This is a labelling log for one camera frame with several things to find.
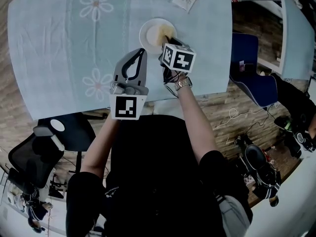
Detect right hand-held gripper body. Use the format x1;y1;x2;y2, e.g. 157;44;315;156
158;39;197;83

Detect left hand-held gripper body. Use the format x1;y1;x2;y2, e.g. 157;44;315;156
109;80;150;121

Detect white plate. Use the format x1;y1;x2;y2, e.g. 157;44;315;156
139;18;178;56

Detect person's right forearm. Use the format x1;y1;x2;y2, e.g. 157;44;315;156
176;84;218;166

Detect person's left forearm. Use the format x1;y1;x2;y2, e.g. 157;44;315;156
80;112;122;175

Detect person's right hand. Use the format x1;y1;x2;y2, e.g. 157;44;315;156
175;71;191;84

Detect metal wristwatch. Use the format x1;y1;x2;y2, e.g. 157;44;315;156
174;77;193;92

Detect blue chair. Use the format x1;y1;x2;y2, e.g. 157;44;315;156
229;32;279;108

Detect person's black shirt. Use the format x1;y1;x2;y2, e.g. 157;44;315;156
65;114;254;237

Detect white round disc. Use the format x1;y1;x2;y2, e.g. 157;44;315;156
50;118;65;133

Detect light blue flowered tablecloth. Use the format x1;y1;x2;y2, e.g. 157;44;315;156
7;0;234;120

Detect white cylinder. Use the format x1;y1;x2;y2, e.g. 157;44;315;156
50;135;66;152

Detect black mesh office chair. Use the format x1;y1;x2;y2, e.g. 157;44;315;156
8;112;97;190

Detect white table light blue top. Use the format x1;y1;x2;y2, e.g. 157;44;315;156
256;0;312;80

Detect black backpack white stripes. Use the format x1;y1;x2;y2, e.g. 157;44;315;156
244;144;282;200

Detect white desk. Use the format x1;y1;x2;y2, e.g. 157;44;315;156
251;157;316;237

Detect white floor cable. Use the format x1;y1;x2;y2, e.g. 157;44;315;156
213;107;266;130

